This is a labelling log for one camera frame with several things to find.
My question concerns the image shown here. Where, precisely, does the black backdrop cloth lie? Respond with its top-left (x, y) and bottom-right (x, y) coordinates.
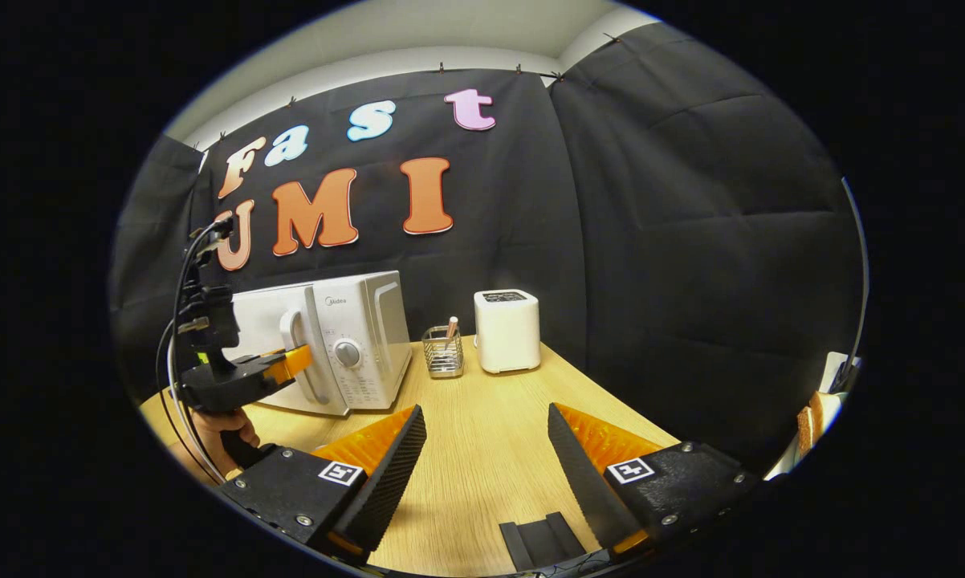
top-left (112, 22), bottom-right (865, 474)

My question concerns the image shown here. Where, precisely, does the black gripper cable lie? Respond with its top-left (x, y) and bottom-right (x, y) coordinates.
top-left (156, 221), bottom-right (234, 482)

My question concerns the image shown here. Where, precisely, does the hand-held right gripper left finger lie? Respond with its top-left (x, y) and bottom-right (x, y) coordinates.
top-left (219, 405), bottom-right (428, 568)

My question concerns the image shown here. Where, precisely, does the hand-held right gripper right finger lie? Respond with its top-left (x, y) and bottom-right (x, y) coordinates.
top-left (547, 402), bottom-right (760, 563)

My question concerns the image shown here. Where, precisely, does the metal mesh holder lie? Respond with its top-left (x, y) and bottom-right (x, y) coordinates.
top-left (422, 325), bottom-right (465, 379)

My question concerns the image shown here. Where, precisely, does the white food container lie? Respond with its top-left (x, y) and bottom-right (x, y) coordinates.
top-left (768, 352), bottom-right (861, 481)

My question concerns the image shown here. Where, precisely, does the white toaster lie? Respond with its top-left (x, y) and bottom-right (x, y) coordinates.
top-left (474, 289), bottom-right (541, 375)

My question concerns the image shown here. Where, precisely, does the black plastic stand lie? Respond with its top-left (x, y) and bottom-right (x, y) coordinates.
top-left (499, 511), bottom-right (588, 572)

